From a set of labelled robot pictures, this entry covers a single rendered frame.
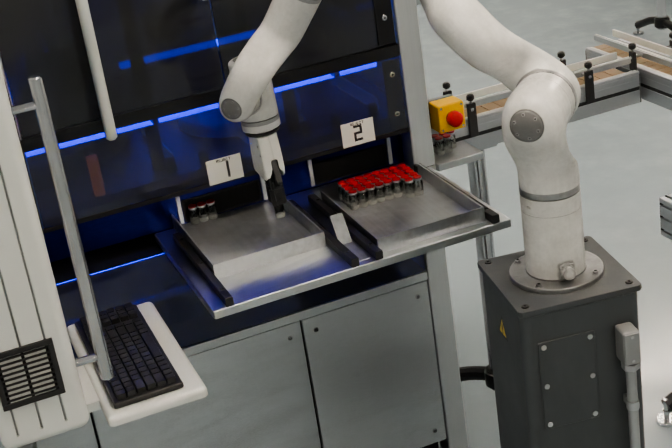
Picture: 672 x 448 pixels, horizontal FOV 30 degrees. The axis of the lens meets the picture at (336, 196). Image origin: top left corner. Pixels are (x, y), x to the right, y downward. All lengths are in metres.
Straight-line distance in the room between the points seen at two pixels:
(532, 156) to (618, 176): 2.85
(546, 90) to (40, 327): 1.02
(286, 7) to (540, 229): 0.67
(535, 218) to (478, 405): 1.38
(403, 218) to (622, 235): 1.98
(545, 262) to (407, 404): 0.97
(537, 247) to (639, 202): 2.50
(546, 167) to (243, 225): 0.84
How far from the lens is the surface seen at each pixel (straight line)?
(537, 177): 2.45
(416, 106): 3.07
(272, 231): 2.89
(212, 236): 2.93
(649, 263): 4.52
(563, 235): 2.50
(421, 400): 3.39
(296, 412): 3.25
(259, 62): 2.54
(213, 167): 2.91
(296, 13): 2.53
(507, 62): 2.44
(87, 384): 2.60
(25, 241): 2.28
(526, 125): 2.34
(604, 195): 5.07
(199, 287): 2.70
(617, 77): 3.49
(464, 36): 2.40
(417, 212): 2.88
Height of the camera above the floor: 2.04
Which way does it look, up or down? 22 degrees down
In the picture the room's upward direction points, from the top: 9 degrees counter-clockwise
